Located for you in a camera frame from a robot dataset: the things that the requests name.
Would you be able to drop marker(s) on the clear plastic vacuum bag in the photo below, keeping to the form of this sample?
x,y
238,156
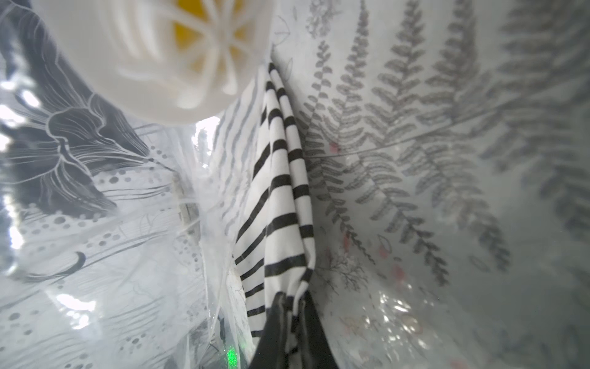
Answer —
x,y
447,153

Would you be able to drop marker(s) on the black white striped garment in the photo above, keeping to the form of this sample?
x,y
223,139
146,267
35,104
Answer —
x,y
264,197

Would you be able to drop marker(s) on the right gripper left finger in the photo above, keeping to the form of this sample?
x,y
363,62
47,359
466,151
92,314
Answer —
x,y
271,349

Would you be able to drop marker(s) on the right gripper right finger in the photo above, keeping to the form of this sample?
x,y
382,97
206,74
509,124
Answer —
x,y
313,345

